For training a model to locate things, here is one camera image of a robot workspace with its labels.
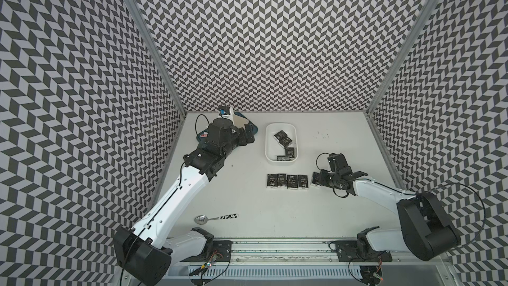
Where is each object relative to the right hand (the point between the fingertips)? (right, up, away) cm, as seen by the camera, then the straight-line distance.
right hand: (320, 181), depth 91 cm
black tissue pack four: (-9, 0, -2) cm, 9 cm away
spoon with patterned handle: (-51, -12, -12) cm, 54 cm away
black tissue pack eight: (-17, +10, +5) cm, 20 cm away
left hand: (-34, +24, -16) cm, 45 cm away
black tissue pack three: (-13, 0, -2) cm, 13 cm away
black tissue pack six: (-18, +20, +15) cm, 31 cm away
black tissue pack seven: (-13, +12, +8) cm, 20 cm away
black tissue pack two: (-18, +1, -2) cm, 18 cm away
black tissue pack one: (-22, +1, -1) cm, 22 cm away
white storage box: (-21, +14, +12) cm, 28 cm away
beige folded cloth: (-41, +28, +28) cm, 57 cm away
